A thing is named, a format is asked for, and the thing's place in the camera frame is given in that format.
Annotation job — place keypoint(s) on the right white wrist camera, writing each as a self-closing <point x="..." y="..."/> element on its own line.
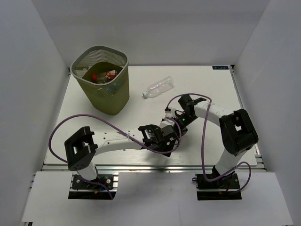
<point x="170" y="112"/>

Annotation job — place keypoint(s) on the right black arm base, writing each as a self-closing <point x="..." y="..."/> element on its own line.
<point x="219" y="190"/>

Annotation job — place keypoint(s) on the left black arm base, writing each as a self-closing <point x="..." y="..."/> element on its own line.
<point x="81" y="190"/>

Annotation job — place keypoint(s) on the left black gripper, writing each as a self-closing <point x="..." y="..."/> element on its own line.
<point x="166" y="147"/>

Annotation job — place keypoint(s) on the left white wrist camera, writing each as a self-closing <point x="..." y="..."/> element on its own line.
<point x="166" y="122"/>

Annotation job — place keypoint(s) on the clear bottle white cap top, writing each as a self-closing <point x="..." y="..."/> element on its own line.
<point x="159" y="88"/>

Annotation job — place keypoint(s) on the green mesh waste bin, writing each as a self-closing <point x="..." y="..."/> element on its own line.
<point x="107" y="96"/>

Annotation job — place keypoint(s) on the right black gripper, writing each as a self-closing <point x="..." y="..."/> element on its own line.
<point x="184" y="130"/>

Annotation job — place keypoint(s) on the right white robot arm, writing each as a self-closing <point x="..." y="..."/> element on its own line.
<point x="237" y="131"/>

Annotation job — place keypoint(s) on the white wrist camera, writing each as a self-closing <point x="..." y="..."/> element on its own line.
<point x="166" y="122"/>
<point x="170" y="112"/>

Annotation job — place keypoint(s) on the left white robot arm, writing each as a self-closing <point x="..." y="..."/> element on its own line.
<point x="84" y="144"/>

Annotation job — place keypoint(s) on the small red cap bottle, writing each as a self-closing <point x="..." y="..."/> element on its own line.
<point x="104" y="77"/>

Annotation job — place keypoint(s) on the dark blue table label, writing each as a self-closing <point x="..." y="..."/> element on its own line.
<point x="220" y="67"/>

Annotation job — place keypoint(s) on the blue label blue cap bottle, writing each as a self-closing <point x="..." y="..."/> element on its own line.
<point x="108" y="90"/>

